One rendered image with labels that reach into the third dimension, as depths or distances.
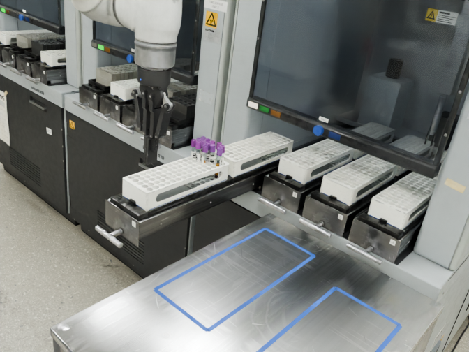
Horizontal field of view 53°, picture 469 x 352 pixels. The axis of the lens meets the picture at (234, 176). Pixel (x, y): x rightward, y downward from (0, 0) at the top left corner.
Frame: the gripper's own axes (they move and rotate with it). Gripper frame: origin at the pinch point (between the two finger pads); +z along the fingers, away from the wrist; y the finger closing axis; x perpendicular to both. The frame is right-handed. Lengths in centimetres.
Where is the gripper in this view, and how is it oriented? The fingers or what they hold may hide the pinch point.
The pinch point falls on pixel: (151, 149)
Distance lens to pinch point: 115.8
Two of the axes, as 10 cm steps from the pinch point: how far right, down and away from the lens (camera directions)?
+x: -6.6, 2.6, -7.0
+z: -1.2, 8.9, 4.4
